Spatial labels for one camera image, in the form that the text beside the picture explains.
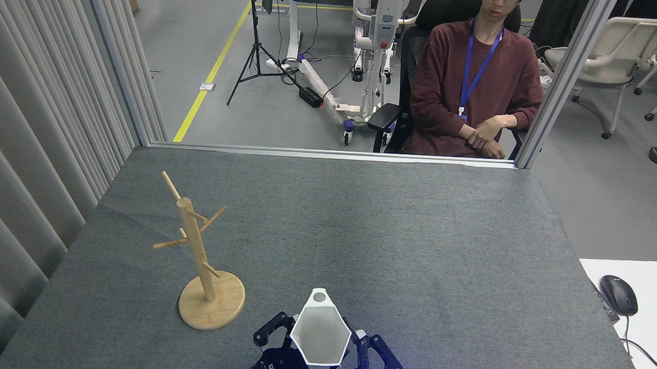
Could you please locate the slanted silver frame post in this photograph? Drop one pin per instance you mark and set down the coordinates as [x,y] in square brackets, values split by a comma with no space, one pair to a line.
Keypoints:
[571,68]

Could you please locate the white power strip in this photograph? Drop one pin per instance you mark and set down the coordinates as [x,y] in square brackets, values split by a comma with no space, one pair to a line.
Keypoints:
[275,65]

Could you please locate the silver post beside curtain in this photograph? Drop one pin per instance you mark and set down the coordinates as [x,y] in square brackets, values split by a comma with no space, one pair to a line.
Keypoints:
[116,55]

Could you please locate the person's right forearm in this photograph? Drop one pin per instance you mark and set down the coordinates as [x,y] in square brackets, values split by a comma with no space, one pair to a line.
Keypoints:
[441,131]

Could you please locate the person's left forearm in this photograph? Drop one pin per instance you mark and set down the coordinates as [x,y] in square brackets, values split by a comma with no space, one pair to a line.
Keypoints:
[514,120]

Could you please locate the white hexagonal cup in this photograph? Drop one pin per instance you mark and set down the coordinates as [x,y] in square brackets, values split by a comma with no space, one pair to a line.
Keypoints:
[321,327]

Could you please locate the black tripod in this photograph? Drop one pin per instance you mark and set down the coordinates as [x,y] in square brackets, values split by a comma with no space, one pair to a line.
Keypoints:
[253,34]

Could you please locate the silver table edge rail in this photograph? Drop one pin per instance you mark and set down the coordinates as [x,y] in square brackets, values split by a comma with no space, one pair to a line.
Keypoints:
[307,153]

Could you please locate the person's left hand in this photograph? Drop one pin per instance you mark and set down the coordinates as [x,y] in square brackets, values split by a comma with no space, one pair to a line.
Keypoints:
[480,137]

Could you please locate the floor outlet plate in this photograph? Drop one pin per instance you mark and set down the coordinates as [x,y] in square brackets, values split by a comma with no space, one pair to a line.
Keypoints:
[207,87]

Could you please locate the grey pleated curtain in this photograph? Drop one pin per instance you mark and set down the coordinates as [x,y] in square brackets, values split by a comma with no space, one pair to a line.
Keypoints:
[22,134]

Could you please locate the black office chair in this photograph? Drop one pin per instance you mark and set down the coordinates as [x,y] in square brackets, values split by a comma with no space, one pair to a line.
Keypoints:
[385,119]

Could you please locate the person's right hand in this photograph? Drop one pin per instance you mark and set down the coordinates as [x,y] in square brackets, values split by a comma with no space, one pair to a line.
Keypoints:
[494,151]

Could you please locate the person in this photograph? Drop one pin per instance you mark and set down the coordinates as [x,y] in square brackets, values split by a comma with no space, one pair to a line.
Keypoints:
[452,73]

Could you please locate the black computer mouse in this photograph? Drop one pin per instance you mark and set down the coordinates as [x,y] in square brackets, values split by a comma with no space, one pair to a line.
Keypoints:
[619,294]

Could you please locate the white stand on wheels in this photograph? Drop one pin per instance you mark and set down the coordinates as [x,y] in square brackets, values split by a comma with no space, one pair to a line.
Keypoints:
[383,18]

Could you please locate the white armchair on casters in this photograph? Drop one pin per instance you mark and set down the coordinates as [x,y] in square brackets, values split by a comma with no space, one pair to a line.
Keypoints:
[622,48]

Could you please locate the wooden cup rack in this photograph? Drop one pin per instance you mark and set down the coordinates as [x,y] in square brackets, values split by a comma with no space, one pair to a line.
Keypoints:
[205,282]

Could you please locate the white side desk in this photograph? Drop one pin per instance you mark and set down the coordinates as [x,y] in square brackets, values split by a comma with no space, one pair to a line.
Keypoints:
[652,280]

